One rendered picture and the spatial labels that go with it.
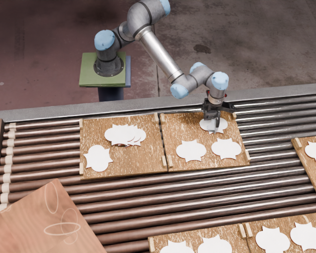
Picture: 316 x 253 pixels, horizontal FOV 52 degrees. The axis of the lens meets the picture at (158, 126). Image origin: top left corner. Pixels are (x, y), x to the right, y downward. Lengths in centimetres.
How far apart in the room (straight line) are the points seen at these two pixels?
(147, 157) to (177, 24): 258
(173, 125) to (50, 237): 81
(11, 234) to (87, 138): 58
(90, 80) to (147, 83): 129
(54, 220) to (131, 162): 45
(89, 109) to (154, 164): 50
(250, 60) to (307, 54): 68
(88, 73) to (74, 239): 106
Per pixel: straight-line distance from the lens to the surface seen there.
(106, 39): 190
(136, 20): 154
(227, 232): 150
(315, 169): 181
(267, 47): 395
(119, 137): 164
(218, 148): 168
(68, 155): 167
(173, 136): 169
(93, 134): 170
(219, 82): 148
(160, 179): 158
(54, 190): 145
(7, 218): 145
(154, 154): 162
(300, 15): 465
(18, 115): 188
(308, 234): 162
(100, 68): 204
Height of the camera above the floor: 231
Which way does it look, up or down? 53 degrees down
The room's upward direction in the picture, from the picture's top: 6 degrees clockwise
